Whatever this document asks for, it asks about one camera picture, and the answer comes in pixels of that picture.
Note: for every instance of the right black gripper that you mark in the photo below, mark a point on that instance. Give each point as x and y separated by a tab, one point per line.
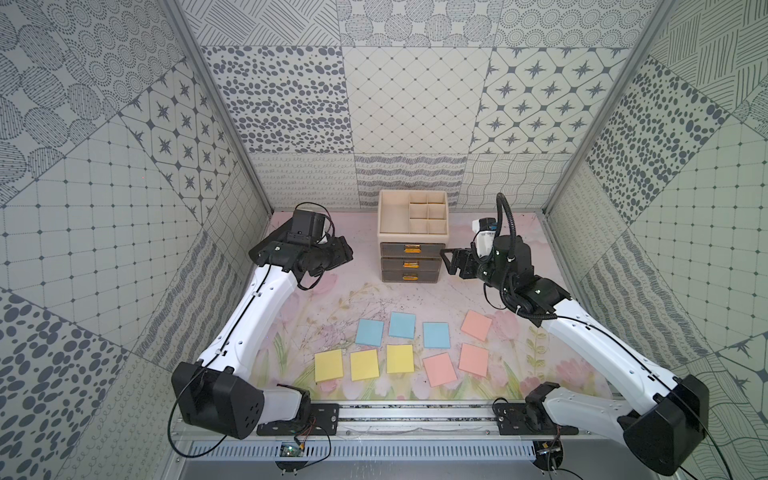
452	267

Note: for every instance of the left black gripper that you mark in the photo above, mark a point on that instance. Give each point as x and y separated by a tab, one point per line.
332	254

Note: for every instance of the beige desktop drawer organizer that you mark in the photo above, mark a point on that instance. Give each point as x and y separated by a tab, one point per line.
413	216

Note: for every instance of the pink sticky pad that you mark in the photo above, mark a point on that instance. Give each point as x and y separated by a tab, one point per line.
473	360
439	369
476	326

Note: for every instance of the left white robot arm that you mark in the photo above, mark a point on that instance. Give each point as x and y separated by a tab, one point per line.
214	392

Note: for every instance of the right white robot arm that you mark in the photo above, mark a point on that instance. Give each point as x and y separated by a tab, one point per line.
660	418

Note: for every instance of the right blue sticky pad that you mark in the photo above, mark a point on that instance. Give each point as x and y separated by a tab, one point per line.
436	335

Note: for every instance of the blue sticky pad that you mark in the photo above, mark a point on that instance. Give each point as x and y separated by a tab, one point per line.
402	325
369	333
436	335

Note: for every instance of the middle blue sticky pad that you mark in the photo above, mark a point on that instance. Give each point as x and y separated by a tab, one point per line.
402	325

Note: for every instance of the left blue sticky pad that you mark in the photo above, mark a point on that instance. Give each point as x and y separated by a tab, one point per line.
369	333

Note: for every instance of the right yellow sticky pad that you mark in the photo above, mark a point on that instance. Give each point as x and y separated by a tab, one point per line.
400	359

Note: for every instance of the yellow sticky pad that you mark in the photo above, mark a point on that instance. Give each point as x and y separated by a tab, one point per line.
400	359
328	366
364	365

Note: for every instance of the left yellow sticky pad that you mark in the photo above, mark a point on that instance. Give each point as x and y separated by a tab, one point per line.
328	366

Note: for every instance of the middle yellow sticky pad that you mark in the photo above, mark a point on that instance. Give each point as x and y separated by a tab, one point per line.
364	365

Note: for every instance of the floral pink table mat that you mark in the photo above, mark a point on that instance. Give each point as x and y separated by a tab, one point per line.
326	318

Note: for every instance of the green circuit board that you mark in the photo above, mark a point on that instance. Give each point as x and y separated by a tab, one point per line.
291	451

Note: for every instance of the black round connector box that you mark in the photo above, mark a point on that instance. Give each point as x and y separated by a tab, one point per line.
548	455

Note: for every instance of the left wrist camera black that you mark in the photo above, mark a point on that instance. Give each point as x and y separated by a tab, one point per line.
307	228

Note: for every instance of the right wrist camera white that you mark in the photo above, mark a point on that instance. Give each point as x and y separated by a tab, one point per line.
485	230

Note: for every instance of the aluminium mounting rail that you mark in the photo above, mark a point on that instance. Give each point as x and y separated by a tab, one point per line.
414	420

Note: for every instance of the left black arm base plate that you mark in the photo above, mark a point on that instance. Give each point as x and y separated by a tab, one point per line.
317	419

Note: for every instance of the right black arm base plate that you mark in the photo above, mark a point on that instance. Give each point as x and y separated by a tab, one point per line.
519	419

